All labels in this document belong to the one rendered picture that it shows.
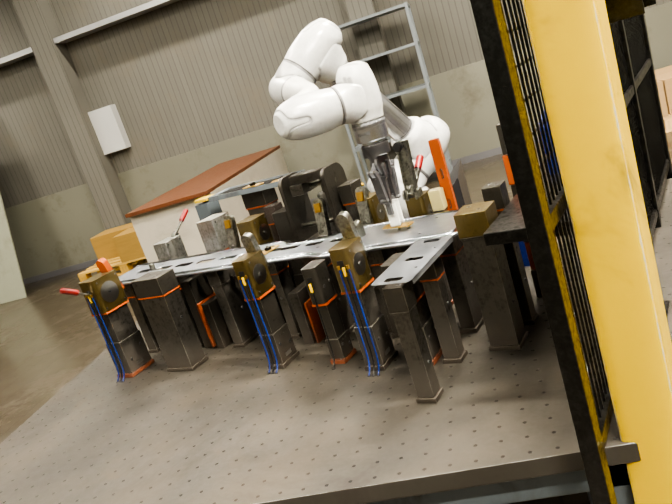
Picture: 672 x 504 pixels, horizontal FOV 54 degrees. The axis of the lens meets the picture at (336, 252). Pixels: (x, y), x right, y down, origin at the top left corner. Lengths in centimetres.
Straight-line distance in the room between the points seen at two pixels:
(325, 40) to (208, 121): 645
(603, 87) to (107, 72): 835
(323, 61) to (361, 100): 57
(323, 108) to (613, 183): 82
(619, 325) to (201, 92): 777
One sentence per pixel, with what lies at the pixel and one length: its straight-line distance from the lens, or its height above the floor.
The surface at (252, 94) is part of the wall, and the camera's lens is 845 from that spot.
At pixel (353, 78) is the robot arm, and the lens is 174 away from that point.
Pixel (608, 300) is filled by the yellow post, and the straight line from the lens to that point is 118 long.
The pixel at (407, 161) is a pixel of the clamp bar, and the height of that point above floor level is 116.
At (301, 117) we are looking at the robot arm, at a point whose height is 138.
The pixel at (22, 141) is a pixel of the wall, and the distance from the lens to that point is 992.
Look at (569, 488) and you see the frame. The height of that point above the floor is 60.
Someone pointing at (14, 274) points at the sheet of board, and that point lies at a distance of 946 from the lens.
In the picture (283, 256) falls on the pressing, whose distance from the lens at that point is 197.
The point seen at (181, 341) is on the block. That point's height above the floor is 81.
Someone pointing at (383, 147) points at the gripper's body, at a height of 123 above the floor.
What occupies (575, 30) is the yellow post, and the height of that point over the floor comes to 140.
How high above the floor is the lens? 145
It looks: 14 degrees down
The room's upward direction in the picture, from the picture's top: 18 degrees counter-clockwise
